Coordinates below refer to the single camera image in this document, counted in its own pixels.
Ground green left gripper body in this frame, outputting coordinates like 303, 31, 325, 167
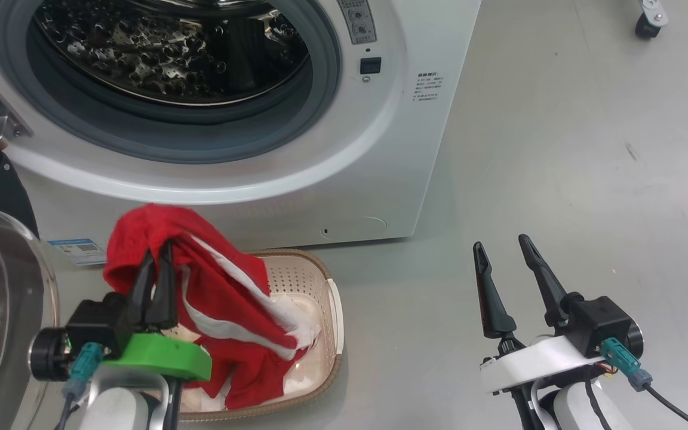
102, 333, 213, 383

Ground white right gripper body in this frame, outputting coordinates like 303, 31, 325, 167
480, 334, 607, 395

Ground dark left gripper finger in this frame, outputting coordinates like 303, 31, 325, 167
144, 241, 179, 331
126, 251, 156, 327

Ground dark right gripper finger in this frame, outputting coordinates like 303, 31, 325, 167
473, 241, 521, 355
518, 234, 569, 329

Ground red and white garment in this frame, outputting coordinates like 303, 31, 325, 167
103, 203, 321, 411

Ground black round glass washer door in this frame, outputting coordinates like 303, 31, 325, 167
0, 116, 61, 430

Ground cream perforated laundry basket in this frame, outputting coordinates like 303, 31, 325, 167
174, 248, 345, 422

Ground white front-load washing machine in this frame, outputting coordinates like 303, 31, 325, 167
0, 0, 482, 251

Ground blue energy label sticker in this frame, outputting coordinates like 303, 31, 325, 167
47, 238, 109, 266

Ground metal leg with black caster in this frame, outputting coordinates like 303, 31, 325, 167
635, 0, 669, 39

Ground teal plug left gripper cable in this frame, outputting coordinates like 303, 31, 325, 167
54, 342, 106, 430

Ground teal plug gripper cable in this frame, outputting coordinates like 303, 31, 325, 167
54, 342, 106, 430
601, 337, 688, 430

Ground teal plug right gripper cable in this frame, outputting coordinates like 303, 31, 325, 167
601, 337, 688, 430

